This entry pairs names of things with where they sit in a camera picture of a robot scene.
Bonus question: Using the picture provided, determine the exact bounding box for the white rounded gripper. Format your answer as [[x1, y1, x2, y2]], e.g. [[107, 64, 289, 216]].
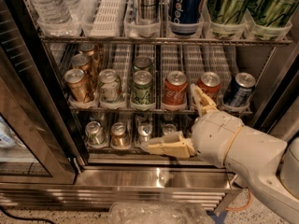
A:
[[141, 84, 244, 167]]

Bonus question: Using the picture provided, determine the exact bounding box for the orange soda can front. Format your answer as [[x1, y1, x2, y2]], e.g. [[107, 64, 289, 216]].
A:
[[64, 68, 94, 104]]

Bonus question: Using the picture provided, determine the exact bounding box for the orange soda can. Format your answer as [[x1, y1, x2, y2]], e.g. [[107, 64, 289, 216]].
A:
[[78, 43, 105, 73], [64, 68, 94, 104], [71, 53, 96, 90]]

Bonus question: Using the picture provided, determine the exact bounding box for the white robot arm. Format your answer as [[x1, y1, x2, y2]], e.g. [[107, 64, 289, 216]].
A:
[[141, 84, 299, 224]]

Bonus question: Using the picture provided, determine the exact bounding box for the red Coca-Cola can left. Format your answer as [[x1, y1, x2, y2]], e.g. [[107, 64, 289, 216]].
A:
[[164, 71, 188, 105]]

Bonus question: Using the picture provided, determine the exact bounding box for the red coca-cola can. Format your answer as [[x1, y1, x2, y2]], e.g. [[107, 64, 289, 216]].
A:
[[197, 72, 221, 101], [164, 71, 188, 105]]

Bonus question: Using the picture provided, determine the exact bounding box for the red Coca-Cola can right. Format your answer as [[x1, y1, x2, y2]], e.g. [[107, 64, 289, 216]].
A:
[[197, 72, 221, 101]]

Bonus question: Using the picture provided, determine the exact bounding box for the blue Pepsi can middle shelf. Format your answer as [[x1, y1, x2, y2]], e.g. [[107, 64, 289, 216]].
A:
[[223, 73, 256, 107]]

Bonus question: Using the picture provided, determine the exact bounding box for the green soda can front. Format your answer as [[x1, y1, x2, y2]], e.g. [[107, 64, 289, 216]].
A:
[[133, 70, 152, 105]]

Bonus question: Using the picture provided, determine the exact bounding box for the orange can bottom shelf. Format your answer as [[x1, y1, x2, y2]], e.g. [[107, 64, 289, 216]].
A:
[[111, 122, 128, 148]]

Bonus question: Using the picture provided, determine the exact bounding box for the green soda can rear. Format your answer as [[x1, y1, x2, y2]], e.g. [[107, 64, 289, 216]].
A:
[[133, 55, 152, 72]]

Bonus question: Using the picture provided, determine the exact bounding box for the white green soda can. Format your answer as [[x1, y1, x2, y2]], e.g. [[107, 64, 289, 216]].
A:
[[98, 69, 122, 103]]

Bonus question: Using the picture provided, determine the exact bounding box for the silver green can bottom shelf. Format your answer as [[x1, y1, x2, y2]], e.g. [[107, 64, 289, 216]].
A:
[[85, 121, 106, 147]]

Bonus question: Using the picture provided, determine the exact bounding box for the stainless steel fridge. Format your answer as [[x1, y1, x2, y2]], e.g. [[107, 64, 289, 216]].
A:
[[0, 0, 299, 212]]

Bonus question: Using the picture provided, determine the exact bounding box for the tall blue Pepsi can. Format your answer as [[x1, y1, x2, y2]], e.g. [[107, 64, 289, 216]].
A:
[[168, 0, 204, 35]]

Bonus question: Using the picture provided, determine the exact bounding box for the orange soda can middle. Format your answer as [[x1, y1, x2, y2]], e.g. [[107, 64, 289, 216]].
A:
[[71, 53, 96, 90]]

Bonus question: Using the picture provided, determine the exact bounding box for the tall green can left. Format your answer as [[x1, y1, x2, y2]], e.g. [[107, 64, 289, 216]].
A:
[[207, 0, 249, 25]]

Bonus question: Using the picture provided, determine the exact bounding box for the tall green can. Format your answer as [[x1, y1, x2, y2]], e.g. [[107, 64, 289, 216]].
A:
[[248, 0, 299, 27], [207, 0, 249, 25]]

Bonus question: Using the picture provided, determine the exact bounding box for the orange soda can rear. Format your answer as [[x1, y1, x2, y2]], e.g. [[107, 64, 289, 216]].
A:
[[78, 43, 105, 73]]

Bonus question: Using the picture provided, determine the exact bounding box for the tall silver striped can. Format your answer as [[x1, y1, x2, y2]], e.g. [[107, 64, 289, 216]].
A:
[[137, 0, 159, 25]]

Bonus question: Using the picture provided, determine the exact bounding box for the tall green can right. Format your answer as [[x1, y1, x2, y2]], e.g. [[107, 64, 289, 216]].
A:
[[248, 0, 299, 27]]

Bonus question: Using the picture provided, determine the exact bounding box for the glass fridge door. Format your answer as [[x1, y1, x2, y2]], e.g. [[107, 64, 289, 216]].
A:
[[0, 0, 76, 184]]

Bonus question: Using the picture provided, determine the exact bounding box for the clear water bottle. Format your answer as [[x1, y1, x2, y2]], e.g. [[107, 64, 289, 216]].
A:
[[30, 0, 71, 24]]

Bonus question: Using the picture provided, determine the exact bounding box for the orange cable on floor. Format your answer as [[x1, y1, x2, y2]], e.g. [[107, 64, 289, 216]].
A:
[[225, 189, 252, 213]]

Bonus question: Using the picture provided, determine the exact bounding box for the black cable on floor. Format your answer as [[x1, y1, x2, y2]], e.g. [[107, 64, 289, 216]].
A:
[[0, 205, 57, 224]]

